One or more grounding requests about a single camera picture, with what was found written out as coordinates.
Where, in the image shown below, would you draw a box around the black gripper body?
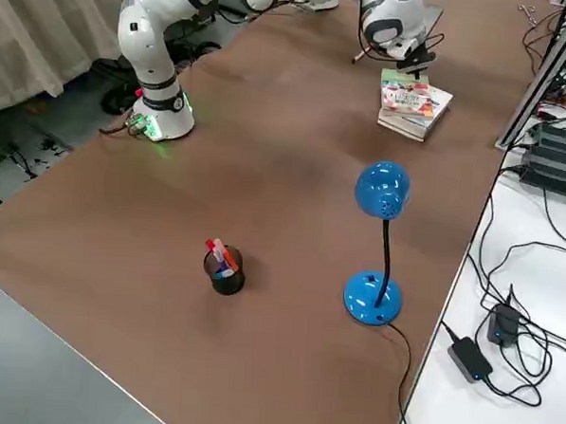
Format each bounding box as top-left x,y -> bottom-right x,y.
393,37 -> 438,74

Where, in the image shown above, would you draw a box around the white book with blue print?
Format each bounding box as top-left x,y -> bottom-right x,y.
375,105 -> 444,145

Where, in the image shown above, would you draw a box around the blue desk lamp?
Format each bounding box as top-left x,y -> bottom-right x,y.
340,158 -> 415,329

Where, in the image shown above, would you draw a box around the black power supply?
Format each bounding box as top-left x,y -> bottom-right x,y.
527,120 -> 566,164
517,143 -> 566,205

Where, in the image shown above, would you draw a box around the blue and white pen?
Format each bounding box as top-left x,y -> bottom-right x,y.
211,237 -> 241,273

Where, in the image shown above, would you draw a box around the red capped pen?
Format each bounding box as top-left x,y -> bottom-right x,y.
203,238 -> 224,267

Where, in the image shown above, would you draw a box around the black power adapter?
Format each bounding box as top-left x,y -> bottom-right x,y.
485,301 -> 522,350
445,335 -> 496,386

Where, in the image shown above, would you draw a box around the black mesh pen holder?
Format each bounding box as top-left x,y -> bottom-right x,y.
201,245 -> 247,297

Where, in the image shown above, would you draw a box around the beige curtain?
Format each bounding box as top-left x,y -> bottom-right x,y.
0,0 -> 137,120

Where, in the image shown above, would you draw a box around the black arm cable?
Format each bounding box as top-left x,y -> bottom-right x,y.
210,0 -> 447,69

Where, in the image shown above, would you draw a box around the aluminium frame post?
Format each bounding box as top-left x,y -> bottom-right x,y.
493,0 -> 566,155

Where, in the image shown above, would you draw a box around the black lamp cable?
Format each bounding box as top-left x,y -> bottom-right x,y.
379,321 -> 424,424

